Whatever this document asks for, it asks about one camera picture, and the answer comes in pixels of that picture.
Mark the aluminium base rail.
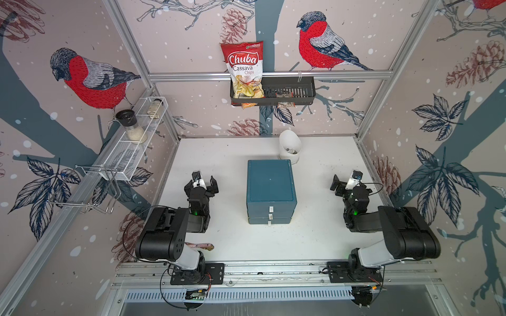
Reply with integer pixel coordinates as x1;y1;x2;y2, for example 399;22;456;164
111;259;444;289

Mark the black wall basket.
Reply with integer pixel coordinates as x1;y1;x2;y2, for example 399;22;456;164
230;76;316;106

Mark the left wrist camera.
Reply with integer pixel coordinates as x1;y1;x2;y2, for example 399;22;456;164
192;171;207;189

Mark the black-lidded spice jar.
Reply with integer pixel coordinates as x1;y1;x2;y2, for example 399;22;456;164
115;109;147;144

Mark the small jar on shelf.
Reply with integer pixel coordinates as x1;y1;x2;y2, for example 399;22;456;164
147;99;163;119

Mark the teal drawer cabinet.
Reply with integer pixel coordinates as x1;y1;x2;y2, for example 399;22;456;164
246;159;297;225

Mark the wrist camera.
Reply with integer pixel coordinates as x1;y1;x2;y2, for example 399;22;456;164
192;171;207;189
345;170;363;190

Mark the chrome wire rack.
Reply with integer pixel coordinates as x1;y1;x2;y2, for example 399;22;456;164
48;165;122;215

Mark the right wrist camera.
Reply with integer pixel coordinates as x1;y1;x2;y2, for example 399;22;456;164
345;170;363;190

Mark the red Chuba cassava chips bag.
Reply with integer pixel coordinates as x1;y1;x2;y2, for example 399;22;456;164
220;41;265;100

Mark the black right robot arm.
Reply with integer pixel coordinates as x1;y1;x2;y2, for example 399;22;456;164
322;171;441;283

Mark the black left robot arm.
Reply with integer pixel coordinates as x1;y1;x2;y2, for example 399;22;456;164
135;171;224;285

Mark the white wire wall shelf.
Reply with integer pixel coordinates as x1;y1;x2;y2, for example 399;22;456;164
101;96;167;181

